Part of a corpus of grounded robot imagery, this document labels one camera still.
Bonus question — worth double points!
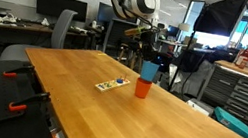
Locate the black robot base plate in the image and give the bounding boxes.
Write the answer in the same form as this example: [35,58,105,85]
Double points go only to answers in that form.
[0,55,70,138]

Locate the orange plastic cup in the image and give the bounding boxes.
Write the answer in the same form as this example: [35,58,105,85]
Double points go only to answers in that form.
[133,76,154,101]

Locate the wooden stool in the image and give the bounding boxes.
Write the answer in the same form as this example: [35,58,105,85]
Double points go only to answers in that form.
[115,39,146,75]

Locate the blue plastic cup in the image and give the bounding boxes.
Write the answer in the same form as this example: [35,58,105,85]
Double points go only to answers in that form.
[138,59,162,84]

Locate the black light stand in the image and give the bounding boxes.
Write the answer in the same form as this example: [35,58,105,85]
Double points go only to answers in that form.
[166,26,199,96]

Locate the grey drawer cabinet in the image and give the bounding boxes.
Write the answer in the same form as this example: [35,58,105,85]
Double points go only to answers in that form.
[192,56,248,135]

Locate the dark blue-lit monitor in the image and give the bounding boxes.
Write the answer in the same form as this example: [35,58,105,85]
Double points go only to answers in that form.
[96,1,122,26]

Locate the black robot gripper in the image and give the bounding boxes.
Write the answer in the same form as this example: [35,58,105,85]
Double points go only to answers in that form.
[133,29,167,66]

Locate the light grey office chair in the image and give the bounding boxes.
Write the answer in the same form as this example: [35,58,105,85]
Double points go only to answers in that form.
[0,0,79,73]

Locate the brown wooden office desk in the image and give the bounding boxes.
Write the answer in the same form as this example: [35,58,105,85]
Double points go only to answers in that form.
[0,15,98,59]

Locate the red bottle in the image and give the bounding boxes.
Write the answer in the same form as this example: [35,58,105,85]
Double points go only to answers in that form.
[234,44,248,70]

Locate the white box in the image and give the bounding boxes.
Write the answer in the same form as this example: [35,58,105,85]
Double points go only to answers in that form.
[185,96,216,118]

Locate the black softbox studio light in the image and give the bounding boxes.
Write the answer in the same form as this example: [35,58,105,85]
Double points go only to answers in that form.
[192,0,248,40]

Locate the white colourful toy puzzle board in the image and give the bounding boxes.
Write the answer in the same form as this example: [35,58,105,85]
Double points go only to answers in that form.
[93,73,131,98]

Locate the black clamp with orange tip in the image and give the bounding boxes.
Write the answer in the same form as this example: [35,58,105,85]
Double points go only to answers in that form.
[2,60,35,82]
[7,86,52,118]

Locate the white table lamp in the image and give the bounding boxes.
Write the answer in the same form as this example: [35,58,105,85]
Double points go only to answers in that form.
[175,21,192,43]

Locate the wide black computer monitor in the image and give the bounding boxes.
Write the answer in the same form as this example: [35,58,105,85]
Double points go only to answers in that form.
[32,0,90,24]

